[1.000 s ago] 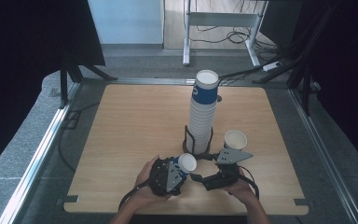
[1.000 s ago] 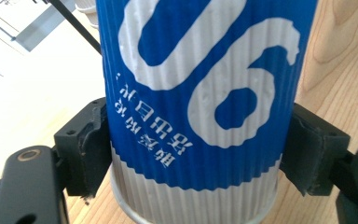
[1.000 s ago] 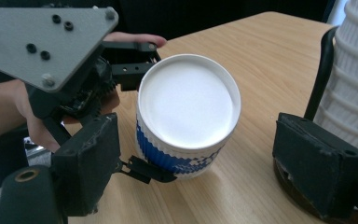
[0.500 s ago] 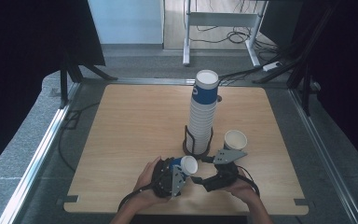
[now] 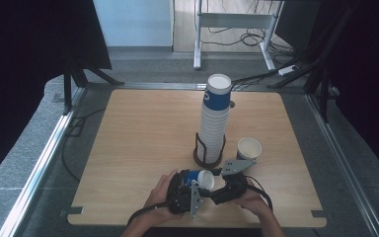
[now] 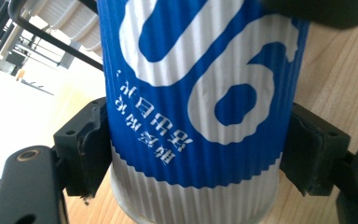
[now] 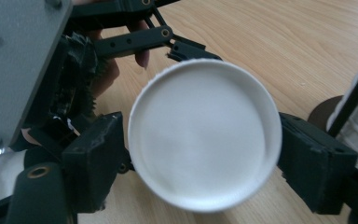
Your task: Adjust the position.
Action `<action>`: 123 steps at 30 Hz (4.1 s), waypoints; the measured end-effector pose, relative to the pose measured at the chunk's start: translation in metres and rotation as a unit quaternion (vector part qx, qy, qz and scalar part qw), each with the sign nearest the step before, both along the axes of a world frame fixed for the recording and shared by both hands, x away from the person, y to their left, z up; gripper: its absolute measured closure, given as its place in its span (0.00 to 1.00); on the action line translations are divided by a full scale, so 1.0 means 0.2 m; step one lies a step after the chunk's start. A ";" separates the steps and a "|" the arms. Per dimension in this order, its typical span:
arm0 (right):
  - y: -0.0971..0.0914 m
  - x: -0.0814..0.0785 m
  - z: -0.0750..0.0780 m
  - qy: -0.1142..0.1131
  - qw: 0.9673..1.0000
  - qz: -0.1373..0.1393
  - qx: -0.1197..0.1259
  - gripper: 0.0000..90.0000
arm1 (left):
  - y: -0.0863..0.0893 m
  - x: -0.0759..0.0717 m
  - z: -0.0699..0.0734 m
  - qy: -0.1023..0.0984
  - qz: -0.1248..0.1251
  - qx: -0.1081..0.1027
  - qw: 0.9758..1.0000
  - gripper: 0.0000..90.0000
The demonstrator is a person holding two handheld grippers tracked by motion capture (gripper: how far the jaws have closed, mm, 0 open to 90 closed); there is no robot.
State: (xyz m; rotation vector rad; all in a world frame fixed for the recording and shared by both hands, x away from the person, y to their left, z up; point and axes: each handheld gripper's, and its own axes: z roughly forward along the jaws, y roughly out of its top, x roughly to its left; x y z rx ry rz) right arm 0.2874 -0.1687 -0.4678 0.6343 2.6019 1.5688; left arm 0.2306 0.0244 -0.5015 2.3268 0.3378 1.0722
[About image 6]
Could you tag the stack of white ribbed cups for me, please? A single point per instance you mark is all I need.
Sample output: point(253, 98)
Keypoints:
point(68, 18)

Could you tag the blue and white paper cup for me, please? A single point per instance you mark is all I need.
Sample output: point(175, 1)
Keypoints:
point(199, 124)

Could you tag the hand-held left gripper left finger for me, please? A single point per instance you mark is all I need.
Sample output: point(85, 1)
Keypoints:
point(84, 149)

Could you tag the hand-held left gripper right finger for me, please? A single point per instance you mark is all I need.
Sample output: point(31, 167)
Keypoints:
point(313, 149)

